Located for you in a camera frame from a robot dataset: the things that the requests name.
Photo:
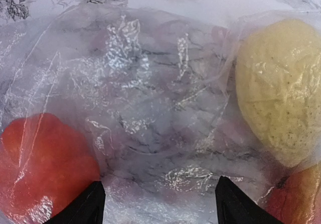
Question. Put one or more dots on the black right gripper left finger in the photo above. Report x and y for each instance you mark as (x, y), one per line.
(87, 207)

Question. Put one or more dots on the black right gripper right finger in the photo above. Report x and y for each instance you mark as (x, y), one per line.
(235, 207)

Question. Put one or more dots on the orange fake fruit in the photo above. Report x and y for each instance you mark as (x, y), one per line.
(45, 165)

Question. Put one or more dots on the clear zip top bag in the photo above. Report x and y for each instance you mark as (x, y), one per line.
(155, 96)

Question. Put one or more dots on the orange red fake mango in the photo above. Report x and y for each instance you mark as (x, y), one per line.
(297, 198)

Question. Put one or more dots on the yellow fake lemon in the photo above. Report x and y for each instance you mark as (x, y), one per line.
(278, 88)

